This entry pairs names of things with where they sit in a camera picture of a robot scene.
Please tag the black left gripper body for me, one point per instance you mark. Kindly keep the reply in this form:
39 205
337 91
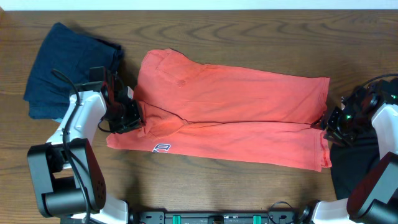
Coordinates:
135 112

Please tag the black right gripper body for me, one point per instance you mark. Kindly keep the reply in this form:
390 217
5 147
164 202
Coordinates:
344 127

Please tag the orange polo shirt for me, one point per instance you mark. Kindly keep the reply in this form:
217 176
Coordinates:
231 113

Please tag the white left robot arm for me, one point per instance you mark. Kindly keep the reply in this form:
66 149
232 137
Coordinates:
67 179

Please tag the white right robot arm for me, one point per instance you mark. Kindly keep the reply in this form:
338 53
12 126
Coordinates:
370 109

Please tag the black garment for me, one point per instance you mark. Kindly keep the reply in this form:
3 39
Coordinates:
351 164

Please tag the light blue folded garment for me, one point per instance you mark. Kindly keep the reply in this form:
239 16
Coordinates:
59 120

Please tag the folded navy blue garment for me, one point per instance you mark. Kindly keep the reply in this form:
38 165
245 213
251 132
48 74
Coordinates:
72 54

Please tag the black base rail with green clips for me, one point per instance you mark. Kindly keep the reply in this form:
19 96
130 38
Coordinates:
157 217

